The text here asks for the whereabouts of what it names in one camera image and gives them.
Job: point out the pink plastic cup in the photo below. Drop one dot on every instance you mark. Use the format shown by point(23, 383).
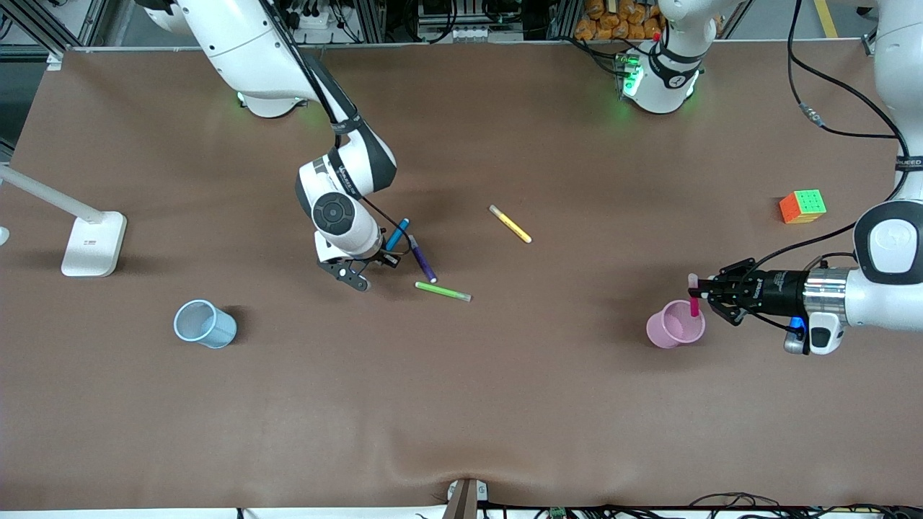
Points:
point(662, 330)

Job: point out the green marker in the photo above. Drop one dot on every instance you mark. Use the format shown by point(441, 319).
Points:
point(441, 290)

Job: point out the pink marker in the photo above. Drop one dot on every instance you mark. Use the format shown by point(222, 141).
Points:
point(694, 308)

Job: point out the blue marker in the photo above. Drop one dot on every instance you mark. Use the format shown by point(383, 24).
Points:
point(398, 232)

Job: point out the light blue plastic cup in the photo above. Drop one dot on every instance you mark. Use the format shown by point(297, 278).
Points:
point(216, 333)

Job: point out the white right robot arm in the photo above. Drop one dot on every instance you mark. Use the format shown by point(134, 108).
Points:
point(252, 58)

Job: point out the purple marker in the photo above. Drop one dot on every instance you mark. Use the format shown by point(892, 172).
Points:
point(424, 263)

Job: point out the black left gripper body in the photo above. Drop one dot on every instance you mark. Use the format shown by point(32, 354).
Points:
point(777, 289)

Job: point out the white terminal strip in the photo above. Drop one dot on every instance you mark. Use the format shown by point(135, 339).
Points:
point(469, 32)

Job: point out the multicolour puzzle cube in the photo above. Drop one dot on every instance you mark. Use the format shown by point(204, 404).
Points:
point(807, 203)

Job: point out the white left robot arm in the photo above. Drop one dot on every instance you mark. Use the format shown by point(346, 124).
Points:
point(894, 252)

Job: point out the aluminium frame rail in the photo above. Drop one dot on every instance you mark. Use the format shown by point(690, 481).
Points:
point(43, 29)

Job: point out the yellow marker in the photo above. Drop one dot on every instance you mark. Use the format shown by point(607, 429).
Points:
point(510, 224)

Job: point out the white lamp stand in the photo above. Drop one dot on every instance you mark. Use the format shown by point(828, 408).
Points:
point(94, 245)

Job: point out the white power strip with plugs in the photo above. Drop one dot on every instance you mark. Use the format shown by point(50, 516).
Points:
point(314, 21)

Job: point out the bag of orange items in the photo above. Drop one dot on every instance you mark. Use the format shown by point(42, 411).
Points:
point(613, 25)

